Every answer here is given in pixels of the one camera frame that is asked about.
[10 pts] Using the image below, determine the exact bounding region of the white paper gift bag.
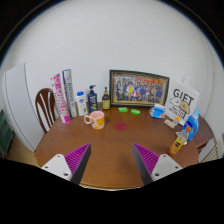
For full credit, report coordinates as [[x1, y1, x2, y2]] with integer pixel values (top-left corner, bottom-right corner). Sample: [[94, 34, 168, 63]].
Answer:
[[164, 73, 200, 126]]

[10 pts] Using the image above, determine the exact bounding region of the green crate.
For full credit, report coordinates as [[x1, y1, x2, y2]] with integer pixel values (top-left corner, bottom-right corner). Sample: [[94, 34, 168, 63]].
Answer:
[[0, 109, 15, 158]]

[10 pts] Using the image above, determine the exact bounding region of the flat round red coaster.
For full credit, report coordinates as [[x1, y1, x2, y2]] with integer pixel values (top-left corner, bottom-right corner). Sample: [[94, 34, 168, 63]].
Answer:
[[113, 121, 128, 132]]

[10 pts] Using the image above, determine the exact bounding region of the dark framed group picture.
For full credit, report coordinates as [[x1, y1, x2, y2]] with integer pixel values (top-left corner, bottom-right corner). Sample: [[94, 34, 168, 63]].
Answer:
[[109, 69, 171, 108]]

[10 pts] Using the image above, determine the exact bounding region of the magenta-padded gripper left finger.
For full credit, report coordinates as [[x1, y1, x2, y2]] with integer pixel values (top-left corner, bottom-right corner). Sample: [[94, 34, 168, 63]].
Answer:
[[40, 143, 92, 186]]

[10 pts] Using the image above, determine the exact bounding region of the dark blue pump bottle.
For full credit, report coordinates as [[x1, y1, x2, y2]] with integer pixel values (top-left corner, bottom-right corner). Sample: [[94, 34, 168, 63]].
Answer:
[[87, 84, 99, 113]]

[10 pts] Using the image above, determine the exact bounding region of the pink and yellow mug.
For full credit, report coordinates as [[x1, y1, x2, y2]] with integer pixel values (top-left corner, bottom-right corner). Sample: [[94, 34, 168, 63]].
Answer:
[[83, 110, 106, 130]]

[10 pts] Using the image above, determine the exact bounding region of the orange-capped clear drink bottle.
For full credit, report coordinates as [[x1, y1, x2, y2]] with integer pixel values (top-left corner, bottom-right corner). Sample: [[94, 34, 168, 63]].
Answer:
[[168, 125, 192, 157]]

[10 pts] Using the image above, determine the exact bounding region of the blue detergent bottle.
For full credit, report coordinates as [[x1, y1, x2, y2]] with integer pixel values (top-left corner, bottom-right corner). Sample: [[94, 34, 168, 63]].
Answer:
[[185, 109, 201, 142]]

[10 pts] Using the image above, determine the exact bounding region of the white radiator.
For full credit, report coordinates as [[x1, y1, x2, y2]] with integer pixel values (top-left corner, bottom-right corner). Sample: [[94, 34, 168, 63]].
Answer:
[[199, 138, 224, 164]]

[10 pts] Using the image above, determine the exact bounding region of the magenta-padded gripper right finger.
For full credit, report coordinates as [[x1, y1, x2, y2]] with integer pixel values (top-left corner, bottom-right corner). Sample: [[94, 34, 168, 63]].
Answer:
[[132, 143, 184, 186]]

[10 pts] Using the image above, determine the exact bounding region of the white blue-capped lotion bottle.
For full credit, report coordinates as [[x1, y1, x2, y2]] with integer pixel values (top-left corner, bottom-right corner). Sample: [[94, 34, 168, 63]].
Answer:
[[75, 91, 88, 117]]

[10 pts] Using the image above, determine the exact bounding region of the tall white printed box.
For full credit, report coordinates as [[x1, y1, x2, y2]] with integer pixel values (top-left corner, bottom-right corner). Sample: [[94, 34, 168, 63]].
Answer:
[[61, 68, 78, 118]]

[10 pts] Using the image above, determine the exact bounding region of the dark amber pump bottle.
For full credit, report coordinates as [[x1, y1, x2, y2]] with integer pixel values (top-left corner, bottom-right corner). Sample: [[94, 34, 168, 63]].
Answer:
[[101, 87, 111, 111]]

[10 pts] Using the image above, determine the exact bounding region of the brown wooden chair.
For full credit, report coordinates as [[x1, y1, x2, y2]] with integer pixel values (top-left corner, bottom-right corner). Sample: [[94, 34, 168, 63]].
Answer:
[[35, 87, 58, 134]]

